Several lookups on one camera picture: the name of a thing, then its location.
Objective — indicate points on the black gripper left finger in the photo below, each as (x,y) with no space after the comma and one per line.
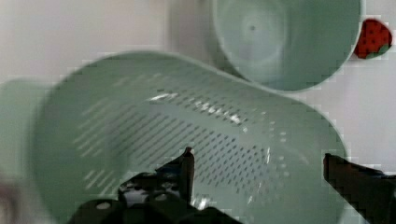
(175,177)

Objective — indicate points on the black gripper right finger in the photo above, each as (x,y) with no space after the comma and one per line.
(369,191)

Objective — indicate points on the green plastic strainer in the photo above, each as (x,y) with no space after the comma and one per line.
(258,155)

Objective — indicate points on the red strawberry toy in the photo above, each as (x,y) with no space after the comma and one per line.
(375,39)

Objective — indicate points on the green plastic cup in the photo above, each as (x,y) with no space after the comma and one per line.
(286,45)

